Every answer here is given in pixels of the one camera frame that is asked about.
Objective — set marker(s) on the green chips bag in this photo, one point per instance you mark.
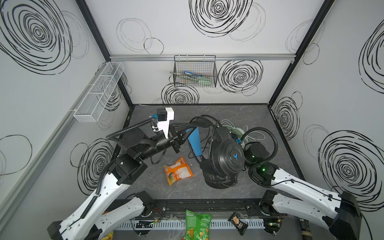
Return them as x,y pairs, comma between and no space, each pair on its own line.
197,226

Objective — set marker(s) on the small dark snack packet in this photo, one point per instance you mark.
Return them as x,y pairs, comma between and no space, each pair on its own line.
238,223

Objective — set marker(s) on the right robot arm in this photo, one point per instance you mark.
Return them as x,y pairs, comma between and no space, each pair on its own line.
286,194

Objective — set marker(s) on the mint green headphones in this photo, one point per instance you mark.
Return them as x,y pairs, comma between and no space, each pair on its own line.
239,132

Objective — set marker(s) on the white slotted cable duct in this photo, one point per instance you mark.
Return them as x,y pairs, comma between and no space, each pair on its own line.
221,224

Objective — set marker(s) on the blue item in basket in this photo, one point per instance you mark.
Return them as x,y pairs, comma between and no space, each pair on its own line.
191,74

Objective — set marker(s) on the Fox's fruits candy bag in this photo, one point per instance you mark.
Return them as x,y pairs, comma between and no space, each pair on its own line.
109,236

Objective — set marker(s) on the orange snack packet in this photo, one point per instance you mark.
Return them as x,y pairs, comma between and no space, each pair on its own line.
178,171

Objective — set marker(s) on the black gaming headphones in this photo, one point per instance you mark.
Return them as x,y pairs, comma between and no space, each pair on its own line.
225,158

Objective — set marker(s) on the dark bottle at edge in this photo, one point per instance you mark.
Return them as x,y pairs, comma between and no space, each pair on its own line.
305,229

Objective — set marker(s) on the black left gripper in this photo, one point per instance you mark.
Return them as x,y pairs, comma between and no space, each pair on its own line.
174,139

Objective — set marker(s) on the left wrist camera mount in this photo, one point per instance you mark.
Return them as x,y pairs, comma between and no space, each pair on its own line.
163,117

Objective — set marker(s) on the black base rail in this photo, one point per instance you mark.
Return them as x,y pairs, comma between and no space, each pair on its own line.
246,208

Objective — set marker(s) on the black wire basket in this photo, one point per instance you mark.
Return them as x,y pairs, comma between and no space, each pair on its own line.
198,64

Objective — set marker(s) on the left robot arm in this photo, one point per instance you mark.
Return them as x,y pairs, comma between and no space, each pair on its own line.
92,220

